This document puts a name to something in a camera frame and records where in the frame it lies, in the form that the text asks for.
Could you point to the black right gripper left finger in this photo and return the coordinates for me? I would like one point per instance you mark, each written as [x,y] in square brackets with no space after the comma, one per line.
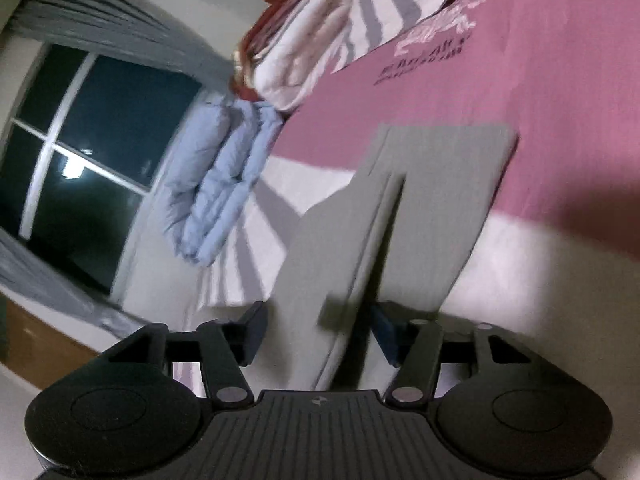
[221,349]

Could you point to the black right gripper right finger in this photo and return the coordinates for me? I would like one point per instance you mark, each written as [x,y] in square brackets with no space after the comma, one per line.
[419,347]

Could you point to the grey sweatpants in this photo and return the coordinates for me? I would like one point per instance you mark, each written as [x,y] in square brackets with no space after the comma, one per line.
[400,233]

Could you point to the folded light blue quilt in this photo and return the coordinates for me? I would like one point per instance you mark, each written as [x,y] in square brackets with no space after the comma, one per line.
[222,149]

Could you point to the dark window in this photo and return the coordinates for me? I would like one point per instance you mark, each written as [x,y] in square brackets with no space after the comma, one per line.
[81,157]

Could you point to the folded white pink blanket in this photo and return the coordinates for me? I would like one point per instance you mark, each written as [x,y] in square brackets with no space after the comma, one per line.
[290,65]

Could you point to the striped pink grey bedsheet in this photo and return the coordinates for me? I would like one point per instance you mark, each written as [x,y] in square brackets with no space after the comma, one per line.
[557,260]

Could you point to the grey curtain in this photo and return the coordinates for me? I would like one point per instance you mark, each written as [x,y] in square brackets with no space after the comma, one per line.
[133,31]

